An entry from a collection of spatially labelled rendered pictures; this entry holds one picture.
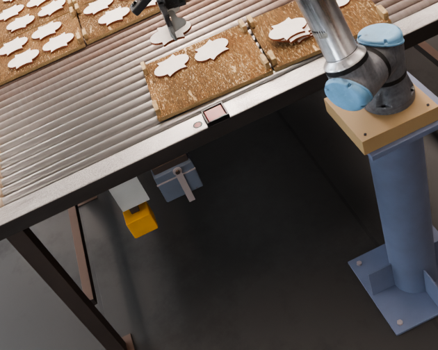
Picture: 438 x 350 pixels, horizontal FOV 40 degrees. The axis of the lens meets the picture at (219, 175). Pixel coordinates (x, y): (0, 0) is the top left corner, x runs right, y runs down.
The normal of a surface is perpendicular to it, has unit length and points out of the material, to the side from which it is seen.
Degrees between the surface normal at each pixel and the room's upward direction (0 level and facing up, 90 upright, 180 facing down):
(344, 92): 97
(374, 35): 8
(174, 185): 90
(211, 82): 0
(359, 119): 1
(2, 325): 0
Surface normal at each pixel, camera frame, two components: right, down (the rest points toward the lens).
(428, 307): -0.30, -0.67
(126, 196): 0.30, 0.60
